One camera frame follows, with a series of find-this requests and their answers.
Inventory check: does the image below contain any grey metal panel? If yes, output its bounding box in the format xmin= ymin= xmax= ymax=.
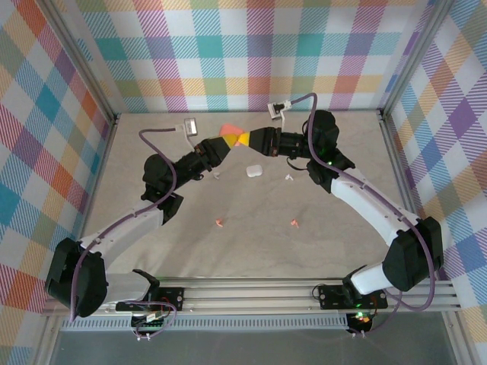
xmin=49 ymin=328 xmax=457 ymax=365

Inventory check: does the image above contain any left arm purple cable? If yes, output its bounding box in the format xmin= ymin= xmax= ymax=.
xmin=70 ymin=127 xmax=186 ymax=341

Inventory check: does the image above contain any aluminium side rail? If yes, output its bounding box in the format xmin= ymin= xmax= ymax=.
xmin=36 ymin=113 xmax=119 ymax=365
xmin=376 ymin=108 xmax=475 ymax=365

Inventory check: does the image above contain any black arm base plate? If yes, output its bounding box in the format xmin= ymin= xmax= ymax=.
xmin=318 ymin=284 xmax=388 ymax=309
xmin=151 ymin=287 xmax=186 ymax=311

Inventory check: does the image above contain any thin black cable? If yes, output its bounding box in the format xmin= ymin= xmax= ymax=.
xmin=285 ymin=157 xmax=311 ymax=172

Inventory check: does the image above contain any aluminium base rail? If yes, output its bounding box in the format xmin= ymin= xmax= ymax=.
xmin=41 ymin=275 xmax=461 ymax=316

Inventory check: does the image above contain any green controller board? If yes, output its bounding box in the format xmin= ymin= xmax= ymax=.
xmin=348 ymin=311 xmax=372 ymax=330
xmin=131 ymin=311 xmax=170 ymax=332

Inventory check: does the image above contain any white slotted cable duct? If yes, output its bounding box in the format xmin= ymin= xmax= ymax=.
xmin=60 ymin=317 xmax=349 ymax=331

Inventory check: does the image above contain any aluminium frame post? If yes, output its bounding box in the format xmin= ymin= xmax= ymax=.
xmin=43 ymin=0 xmax=119 ymax=125
xmin=378 ymin=0 xmax=452 ymax=119

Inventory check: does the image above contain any pink earbud charging case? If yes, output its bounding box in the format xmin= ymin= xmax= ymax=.
xmin=220 ymin=123 xmax=245 ymax=138

